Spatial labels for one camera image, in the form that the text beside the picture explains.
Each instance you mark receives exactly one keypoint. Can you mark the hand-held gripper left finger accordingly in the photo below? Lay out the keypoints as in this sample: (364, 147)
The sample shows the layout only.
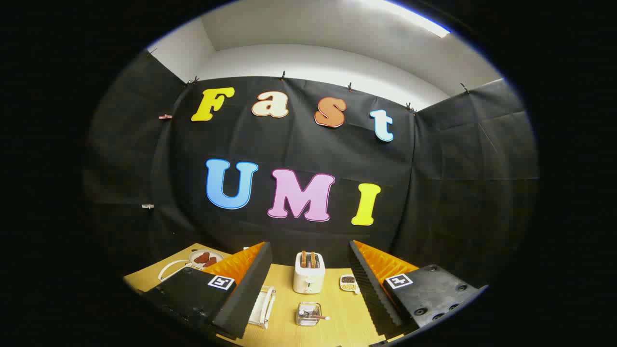
(250, 294)

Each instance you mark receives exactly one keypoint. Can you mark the row of black clips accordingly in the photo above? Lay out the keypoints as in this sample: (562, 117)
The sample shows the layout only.
(283, 75)

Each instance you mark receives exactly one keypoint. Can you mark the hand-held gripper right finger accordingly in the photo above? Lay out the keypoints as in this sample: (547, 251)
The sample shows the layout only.
(368, 294)

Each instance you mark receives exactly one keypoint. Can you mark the black backdrop cloth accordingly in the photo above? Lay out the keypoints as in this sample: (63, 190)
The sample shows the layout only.
(299, 144)

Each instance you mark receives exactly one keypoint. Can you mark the brown meat piece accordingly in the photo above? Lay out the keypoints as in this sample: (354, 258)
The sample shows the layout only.
(210, 262)
(201, 258)

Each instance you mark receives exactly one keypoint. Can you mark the white toaster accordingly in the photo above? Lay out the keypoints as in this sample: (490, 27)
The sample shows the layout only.
(308, 279)

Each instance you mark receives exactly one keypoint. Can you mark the brown toast slice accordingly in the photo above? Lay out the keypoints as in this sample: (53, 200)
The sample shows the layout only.
(303, 260)
(313, 260)

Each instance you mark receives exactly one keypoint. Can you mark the white divided snack tray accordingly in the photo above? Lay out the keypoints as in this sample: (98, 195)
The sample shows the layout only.
(348, 283)

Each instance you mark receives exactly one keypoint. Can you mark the small grey plate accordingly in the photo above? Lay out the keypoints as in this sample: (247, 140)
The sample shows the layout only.
(208, 253)

